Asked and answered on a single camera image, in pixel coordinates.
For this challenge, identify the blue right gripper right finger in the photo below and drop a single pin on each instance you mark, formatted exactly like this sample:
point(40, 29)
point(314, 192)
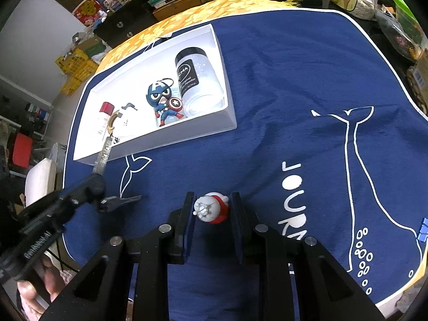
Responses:
point(243, 222)

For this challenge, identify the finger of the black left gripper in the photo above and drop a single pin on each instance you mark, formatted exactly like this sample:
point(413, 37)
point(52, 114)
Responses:
point(90, 190)

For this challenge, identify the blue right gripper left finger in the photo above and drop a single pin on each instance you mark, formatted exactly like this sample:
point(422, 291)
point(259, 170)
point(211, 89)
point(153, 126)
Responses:
point(182, 221)

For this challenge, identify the small white red figurine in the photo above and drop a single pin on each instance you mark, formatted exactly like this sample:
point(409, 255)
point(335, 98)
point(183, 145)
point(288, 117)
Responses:
point(212, 208)

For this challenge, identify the Captain America figure keychain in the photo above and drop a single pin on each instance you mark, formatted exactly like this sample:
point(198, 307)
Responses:
point(160, 97)

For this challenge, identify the grey bottle black cap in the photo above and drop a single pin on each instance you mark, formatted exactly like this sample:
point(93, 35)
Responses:
point(198, 84)

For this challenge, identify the person's left hand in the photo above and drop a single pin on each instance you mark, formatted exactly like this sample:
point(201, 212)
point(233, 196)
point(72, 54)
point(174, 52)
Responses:
point(34, 296)

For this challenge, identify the navy whale print table mat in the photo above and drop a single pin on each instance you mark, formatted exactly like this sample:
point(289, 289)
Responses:
point(328, 143)

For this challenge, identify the yellow plastic crates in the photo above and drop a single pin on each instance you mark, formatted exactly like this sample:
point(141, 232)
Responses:
point(78, 68)

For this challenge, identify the white shallow cardboard box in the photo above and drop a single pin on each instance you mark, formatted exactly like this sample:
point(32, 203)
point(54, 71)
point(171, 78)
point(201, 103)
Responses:
point(133, 126)

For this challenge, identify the yellow floral tablecloth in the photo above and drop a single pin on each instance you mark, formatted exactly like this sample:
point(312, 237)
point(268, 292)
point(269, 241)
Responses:
point(196, 15)

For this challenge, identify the blue binder clip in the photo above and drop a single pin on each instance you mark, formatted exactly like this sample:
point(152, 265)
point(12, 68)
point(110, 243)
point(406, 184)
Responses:
point(423, 231)

